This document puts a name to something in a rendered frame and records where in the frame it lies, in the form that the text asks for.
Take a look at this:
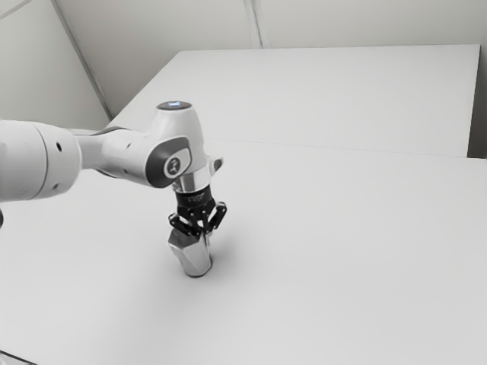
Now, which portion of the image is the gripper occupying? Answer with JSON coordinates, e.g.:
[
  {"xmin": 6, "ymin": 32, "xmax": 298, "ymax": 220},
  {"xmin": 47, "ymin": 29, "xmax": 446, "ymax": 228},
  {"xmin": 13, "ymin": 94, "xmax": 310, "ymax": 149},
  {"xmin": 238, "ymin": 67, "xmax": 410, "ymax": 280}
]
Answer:
[{"xmin": 167, "ymin": 186, "xmax": 229, "ymax": 239}]

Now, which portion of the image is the grey faceted mug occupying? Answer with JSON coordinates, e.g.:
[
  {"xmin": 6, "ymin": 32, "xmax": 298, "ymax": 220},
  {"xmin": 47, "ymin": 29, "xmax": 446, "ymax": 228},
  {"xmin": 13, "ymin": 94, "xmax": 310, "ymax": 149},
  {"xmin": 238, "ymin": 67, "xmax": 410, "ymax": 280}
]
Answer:
[{"xmin": 167, "ymin": 229, "xmax": 214, "ymax": 279}]

